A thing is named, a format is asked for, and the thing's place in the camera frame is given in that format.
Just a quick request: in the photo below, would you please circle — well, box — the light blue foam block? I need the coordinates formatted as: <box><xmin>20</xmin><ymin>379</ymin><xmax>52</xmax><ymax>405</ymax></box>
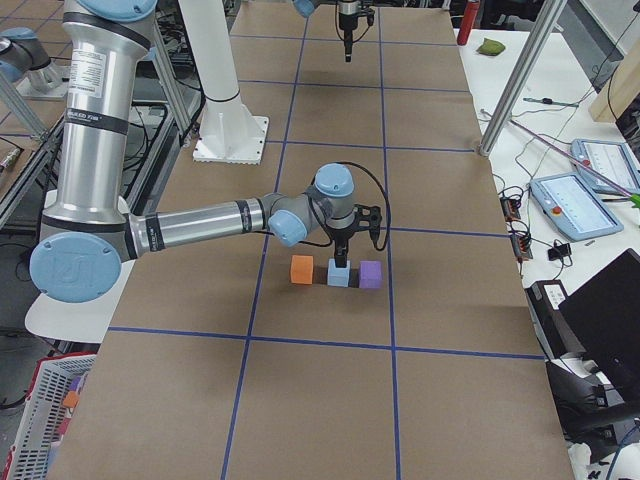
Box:
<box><xmin>327</xmin><ymin>258</ymin><xmax>350</xmax><ymax>287</ymax></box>

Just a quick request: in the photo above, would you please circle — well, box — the purple foam block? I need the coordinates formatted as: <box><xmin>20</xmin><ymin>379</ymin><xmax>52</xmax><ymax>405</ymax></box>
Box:
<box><xmin>359</xmin><ymin>260</ymin><xmax>383</xmax><ymax>290</ymax></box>

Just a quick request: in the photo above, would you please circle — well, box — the far teach pendant tablet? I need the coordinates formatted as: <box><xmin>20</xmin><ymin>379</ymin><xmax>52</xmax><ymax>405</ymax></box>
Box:
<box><xmin>571</xmin><ymin>139</ymin><xmax>639</xmax><ymax>194</ymax></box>

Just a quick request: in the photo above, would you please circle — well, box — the black laptop computer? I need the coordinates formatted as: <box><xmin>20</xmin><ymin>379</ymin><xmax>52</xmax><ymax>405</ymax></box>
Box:
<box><xmin>560</xmin><ymin>248</ymin><xmax>639</xmax><ymax>401</ymax></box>

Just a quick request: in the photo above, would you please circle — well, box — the red cylinder bottle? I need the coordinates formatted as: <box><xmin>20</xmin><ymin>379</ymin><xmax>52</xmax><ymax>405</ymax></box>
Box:
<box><xmin>456</xmin><ymin>0</ymin><xmax>480</xmax><ymax>46</ymax></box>

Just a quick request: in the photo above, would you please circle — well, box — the green cloth pouch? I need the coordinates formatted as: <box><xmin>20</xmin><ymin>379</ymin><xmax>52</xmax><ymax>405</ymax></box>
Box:
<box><xmin>476</xmin><ymin>38</ymin><xmax>506</xmax><ymax>57</ymax></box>

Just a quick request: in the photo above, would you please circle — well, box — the orange foam block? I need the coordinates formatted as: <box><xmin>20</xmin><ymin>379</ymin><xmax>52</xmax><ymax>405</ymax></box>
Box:
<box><xmin>290</xmin><ymin>255</ymin><xmax>314</xmax><ymax>285</ymax></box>

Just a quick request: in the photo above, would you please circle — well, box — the teach pendant tablet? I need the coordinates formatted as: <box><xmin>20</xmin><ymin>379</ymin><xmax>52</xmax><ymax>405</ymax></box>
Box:
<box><xmin>530</xmin><ymin>173</ymin><xmax>624</xmax><ymax>241</ymax></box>
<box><xmin>571</xmin><ymin>139</ymin><xmax>639</xmax><ymax>194</ymax></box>

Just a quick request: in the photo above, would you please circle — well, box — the wooden board panel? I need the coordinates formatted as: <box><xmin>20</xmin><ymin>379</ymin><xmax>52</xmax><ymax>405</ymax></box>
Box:
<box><xmin>589</xmin><ymin>41</ymin><xmax>639</xmax><ymax>123</ymax></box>

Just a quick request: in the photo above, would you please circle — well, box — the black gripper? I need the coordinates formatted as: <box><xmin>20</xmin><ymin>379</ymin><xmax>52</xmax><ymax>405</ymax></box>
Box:
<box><xmin>326</xmin><ymin>204</ymin><xmax>382</xmax><ymax>267</ymax></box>
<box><xmin>335</xmin><ymin>0</ymin><xmax>375</xmax><ymax>63</ymax></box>

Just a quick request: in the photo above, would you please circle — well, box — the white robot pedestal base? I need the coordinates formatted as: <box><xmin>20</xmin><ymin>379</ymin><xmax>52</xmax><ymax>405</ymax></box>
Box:
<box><xmin>181</xmin><ymin>1</ymin><xmax>269</xmax><ymax>164</ymax></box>

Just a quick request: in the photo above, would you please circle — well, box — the orange circuit board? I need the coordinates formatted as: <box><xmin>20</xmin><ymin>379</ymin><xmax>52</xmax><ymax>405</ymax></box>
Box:
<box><xmin>499</xmin><ymin>195</ymin><xmax>533</xmax><ymax>263</ymax></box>

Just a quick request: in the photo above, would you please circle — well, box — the aluminium frame post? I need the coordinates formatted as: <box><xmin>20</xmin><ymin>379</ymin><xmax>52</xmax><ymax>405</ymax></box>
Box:
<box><xmin>478</xmin><ymin>0</ymin><xmax>567</xmax><ymax>157</ymax></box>

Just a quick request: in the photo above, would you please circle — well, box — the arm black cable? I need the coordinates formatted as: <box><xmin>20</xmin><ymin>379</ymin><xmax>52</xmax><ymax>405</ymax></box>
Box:
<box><xmin>259</xmin><ymin>160</ymin><xmax>392</xmax><ymax>252</ymax></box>

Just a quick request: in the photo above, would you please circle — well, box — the near teach pendant tablet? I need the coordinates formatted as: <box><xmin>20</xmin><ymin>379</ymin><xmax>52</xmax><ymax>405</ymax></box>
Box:
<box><xmin>530</xmin><ymin>173</ymin><xmax>624</xmax><ymax>241</ymax></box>

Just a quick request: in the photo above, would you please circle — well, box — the green strap smartwatch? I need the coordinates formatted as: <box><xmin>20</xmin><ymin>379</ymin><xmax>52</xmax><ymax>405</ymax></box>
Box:
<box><xmin>523</xmin><ymin>97</ymin><xmax>580</xmax><ymax>108</ymax></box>

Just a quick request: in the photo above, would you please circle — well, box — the metal reacher grabber tool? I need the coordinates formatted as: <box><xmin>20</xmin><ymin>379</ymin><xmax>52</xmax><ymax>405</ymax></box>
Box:
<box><xmin>479</xmin><ymin>108</ymin><xmax>640</xmax><ymax>209</ymax></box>

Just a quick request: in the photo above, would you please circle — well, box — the white plastic storage basket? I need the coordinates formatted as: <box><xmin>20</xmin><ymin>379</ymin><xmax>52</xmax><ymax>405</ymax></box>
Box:
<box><xmin>1</xmin><ymin>353</ymin><xmax>96</xmax><ymax>479</ymax></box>

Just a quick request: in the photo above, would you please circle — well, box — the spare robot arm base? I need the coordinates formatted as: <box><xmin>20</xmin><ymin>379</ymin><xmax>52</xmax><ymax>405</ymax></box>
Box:
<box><xmin>1</xmin><ymin>27</ymin><xmax>69</xmax><ymax>100</ymax></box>

